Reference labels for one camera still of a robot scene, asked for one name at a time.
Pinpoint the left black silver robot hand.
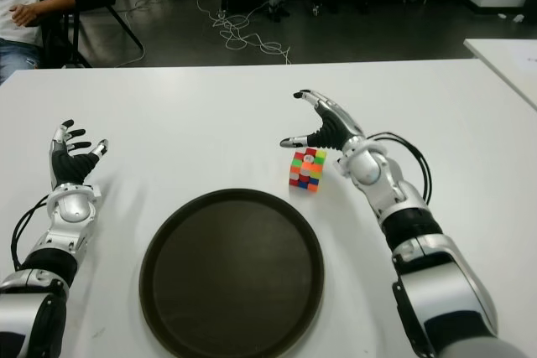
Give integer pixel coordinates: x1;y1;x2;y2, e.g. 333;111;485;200
49;118;110;189

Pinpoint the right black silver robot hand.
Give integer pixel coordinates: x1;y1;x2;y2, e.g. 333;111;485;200
279;88;367;153

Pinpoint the multicolour Rubik's cube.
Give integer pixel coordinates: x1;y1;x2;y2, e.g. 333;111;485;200
288;148;327;194

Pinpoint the dark brown round plate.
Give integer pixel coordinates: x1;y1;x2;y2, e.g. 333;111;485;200
138;188;326;358

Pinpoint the white neighbouring table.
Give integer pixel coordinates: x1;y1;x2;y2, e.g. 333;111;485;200
462;38;537;110

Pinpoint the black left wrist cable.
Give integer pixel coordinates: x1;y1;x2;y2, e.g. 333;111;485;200
10;196;54;271

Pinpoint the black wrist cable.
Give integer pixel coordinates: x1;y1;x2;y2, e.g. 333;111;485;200
10;196;54;271
368;131;434;205

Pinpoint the tangled white floor cable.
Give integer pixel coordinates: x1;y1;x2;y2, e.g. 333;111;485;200
196;0;293;65

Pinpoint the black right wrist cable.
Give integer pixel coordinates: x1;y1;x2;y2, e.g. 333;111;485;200
368;131;434;205

